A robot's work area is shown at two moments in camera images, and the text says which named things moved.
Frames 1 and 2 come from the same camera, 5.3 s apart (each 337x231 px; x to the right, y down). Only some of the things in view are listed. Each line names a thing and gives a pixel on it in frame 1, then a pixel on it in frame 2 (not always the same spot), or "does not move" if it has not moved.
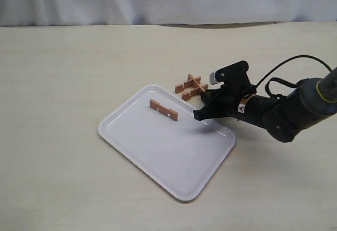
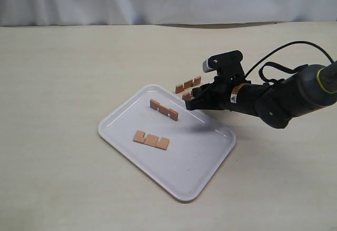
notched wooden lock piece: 196,81 to 151,140
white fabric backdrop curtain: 70,2 does not move
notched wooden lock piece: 188,84 does not move
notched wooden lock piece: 155,104 does not move
